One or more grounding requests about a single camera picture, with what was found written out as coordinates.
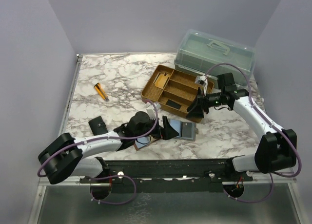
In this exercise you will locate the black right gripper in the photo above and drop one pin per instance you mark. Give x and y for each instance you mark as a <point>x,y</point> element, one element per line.
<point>196,110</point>

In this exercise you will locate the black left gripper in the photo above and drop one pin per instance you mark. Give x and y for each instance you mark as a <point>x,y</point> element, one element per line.
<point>168,131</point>

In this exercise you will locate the grey card holder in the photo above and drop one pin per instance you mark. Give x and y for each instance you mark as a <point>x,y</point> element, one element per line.
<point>177,124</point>

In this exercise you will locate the brown open card holder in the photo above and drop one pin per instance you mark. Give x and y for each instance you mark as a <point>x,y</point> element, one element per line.
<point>143,142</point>

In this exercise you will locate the yellow cards in tray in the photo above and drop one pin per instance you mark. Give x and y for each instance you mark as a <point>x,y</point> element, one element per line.
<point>161,80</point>

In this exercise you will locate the black card holder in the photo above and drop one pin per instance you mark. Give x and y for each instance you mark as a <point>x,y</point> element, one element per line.
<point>98,126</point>

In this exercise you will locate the woven wicker divided tray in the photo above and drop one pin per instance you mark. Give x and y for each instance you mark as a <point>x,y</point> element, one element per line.
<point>180,88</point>

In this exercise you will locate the clear green plastic toolbox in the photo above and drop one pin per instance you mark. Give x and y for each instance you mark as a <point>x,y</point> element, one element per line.
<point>201,53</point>

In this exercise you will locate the orange utility knife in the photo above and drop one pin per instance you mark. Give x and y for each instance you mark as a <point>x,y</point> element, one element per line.
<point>101,92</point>

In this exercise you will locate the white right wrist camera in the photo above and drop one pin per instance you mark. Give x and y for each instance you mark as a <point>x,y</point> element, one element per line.
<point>202,80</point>

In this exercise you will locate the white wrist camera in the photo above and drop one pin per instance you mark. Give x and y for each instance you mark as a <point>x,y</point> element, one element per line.
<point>151,111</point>
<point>202,80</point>

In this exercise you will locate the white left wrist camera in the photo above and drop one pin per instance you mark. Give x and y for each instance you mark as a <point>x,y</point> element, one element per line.
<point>151,111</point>

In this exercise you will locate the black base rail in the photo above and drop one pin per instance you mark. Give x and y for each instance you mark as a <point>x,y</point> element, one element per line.
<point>158,176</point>

